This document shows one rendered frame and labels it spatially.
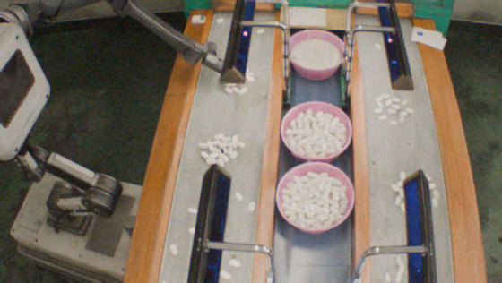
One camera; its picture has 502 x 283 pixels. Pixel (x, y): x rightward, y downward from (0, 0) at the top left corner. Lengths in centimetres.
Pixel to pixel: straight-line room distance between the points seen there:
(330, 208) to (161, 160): 63
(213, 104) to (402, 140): 76
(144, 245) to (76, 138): 154
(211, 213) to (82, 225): 93
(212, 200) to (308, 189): 52
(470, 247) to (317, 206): 58
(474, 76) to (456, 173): 164
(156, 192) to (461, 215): 109
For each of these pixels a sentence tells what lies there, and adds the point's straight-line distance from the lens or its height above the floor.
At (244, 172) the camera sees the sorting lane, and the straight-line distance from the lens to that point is 167.
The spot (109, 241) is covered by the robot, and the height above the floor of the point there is 48.
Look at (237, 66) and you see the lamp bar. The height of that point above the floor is 109.
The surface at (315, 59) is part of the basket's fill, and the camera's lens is 204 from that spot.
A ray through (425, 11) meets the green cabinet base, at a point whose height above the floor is 81.
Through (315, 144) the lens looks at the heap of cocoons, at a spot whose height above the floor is 73.
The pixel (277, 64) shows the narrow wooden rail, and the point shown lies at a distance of 197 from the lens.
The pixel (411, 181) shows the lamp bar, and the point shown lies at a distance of 129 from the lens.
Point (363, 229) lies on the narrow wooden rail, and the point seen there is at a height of 76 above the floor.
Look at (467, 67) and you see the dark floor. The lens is 335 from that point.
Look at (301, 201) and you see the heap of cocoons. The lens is 161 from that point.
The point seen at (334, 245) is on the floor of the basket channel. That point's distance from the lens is 161.
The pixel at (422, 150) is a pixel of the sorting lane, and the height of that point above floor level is 74.
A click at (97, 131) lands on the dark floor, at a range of 296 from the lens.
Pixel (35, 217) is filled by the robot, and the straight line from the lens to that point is 218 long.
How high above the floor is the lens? 215
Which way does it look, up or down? 53 degrees down
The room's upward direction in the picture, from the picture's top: 7 degrees counter-clockwise
